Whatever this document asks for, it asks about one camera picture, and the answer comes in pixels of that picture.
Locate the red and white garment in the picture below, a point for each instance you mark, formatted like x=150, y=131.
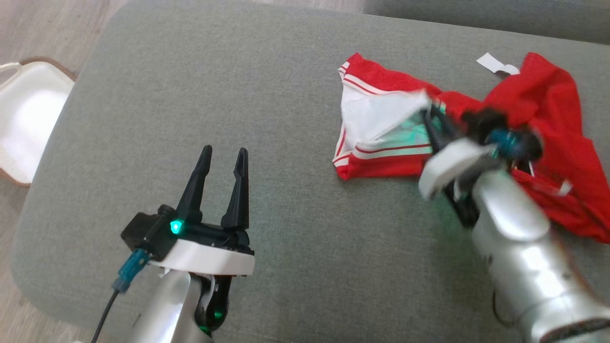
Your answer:
x=548, y=95

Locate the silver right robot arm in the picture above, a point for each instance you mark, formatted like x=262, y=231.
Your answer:
x=524, y=247

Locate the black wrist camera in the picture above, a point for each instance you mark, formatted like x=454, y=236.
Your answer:
x=143, y=233
x=483, y=121

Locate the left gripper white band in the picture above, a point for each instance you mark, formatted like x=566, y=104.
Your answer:
x=209, y=259

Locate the small grey sofa cushion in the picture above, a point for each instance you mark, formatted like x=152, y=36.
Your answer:
x=476, y=19

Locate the large grey sofa seat cushion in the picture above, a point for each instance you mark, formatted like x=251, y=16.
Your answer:
x=286, y=95

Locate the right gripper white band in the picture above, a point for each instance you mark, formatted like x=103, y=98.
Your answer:
x=452, y=162

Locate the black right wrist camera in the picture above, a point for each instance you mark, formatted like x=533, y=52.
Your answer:
x=483, y=121

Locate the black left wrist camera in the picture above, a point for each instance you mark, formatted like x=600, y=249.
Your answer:
x=143, y=233

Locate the white laundry basket brown rim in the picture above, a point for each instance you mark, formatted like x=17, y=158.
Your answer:
x=28, y=109

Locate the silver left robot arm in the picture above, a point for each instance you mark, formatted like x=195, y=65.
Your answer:
x=162, y=309

